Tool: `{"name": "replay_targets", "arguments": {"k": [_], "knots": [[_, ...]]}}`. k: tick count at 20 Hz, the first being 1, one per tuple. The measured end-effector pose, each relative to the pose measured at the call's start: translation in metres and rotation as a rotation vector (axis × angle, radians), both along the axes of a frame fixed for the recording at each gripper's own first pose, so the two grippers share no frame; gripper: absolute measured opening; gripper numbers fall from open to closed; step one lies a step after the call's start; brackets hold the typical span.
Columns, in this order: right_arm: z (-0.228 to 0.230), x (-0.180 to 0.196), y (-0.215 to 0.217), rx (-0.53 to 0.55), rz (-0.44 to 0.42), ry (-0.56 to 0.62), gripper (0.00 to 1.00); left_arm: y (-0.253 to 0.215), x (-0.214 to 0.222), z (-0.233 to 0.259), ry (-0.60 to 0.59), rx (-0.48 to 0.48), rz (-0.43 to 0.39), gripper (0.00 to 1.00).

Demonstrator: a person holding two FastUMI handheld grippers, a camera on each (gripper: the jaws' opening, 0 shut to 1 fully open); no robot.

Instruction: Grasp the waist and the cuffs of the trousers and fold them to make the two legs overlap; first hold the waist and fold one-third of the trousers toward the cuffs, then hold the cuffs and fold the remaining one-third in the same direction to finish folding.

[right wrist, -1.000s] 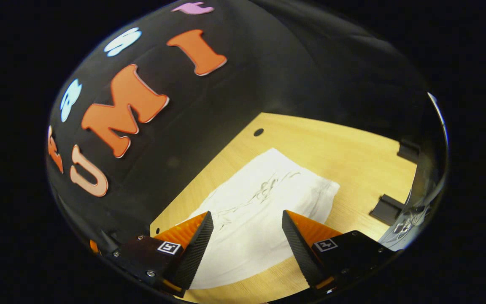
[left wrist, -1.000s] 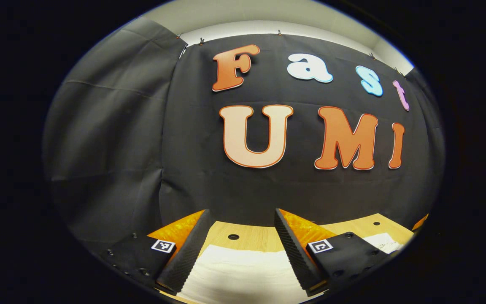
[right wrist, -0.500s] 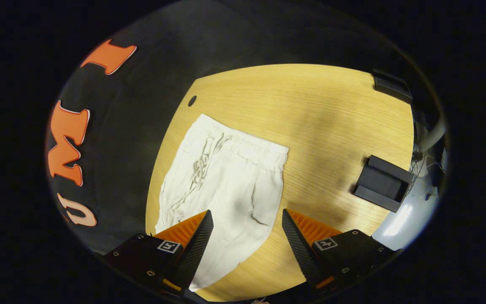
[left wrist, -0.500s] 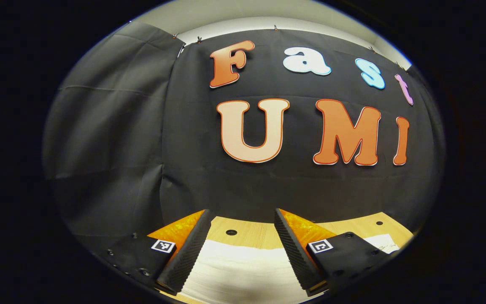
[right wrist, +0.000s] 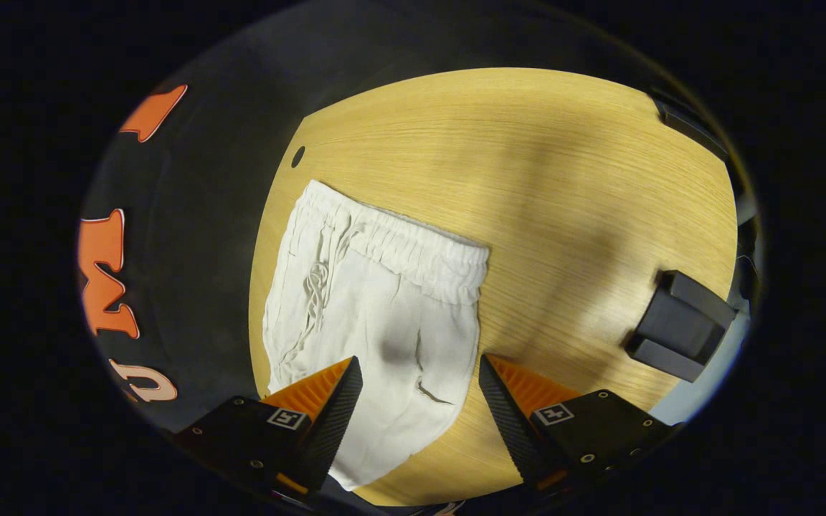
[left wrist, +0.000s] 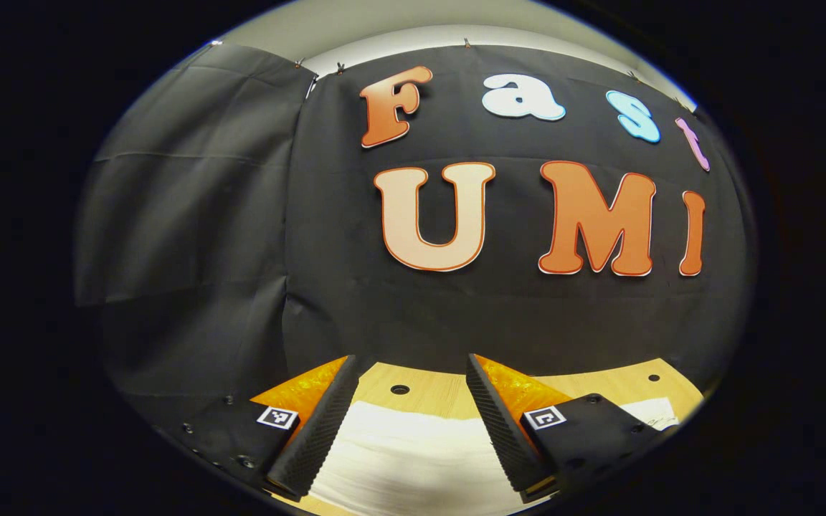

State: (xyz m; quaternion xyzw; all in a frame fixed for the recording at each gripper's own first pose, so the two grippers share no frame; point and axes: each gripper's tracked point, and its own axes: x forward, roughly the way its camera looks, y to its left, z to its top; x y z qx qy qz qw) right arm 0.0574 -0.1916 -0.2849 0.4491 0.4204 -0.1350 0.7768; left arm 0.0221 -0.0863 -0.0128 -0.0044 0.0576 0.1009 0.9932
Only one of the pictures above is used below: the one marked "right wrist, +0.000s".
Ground dark flat bar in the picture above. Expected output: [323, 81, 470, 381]
[653, 92, 733, 162]

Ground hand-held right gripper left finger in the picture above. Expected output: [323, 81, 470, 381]
[173, 355, 364, 499]

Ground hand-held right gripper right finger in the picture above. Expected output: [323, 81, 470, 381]
[478, 353, 679, 495]

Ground black plastic block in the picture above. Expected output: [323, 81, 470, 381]
[626, 270, 738, 383]

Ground white jeans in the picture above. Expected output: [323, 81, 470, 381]
[262, 179, 491, 492]

